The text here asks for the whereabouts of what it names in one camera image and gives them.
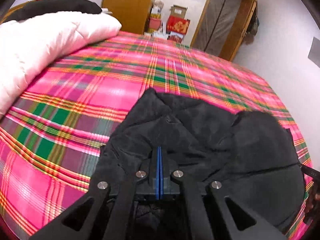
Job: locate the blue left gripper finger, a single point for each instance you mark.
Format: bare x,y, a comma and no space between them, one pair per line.
161,182
157,173

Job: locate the black puffer jacket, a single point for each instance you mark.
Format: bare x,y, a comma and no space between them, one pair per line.
248,152

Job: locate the person's right hand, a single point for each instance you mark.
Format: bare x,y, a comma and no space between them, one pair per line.
312,204

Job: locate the pink plaid bed sheet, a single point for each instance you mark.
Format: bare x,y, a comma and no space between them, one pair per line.
50,138

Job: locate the red gift box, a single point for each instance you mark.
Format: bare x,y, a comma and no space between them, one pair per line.
177,25

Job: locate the pink storage box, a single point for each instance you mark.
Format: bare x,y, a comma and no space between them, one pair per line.
154,24

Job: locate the brown cardboard box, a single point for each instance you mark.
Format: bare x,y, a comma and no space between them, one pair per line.
178,11

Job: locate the wooden wardrobe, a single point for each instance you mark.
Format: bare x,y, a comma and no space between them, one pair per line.
132,14

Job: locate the white folded quilt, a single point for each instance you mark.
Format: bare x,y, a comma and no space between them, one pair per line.
29,46

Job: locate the black pillow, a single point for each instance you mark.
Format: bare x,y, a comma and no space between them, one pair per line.
41,7

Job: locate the grey wall panel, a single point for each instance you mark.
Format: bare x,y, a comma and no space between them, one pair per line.
314,53

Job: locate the wooden door frame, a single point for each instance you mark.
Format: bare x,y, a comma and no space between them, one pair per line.
222,26

